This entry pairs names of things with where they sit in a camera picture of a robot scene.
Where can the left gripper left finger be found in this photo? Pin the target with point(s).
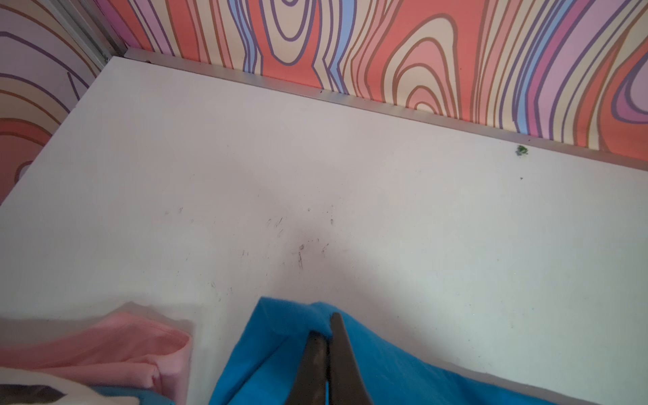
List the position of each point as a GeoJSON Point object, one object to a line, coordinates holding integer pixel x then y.
{"type": "Point", "coordinates": [310, 385]}

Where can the blue t-shirt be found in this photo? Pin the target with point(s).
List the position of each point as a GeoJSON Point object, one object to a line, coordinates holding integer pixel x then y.
{"type": "Point", "coordinates": [264, 364]}

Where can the pink folded t-shirt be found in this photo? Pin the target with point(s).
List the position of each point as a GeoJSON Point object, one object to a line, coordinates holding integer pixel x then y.
{"type": "Point", "coordinates": [121, 350]}

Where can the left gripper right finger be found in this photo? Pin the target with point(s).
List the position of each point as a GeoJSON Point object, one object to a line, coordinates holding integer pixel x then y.
{"type": "Point", "coordinates": [345, 382]}

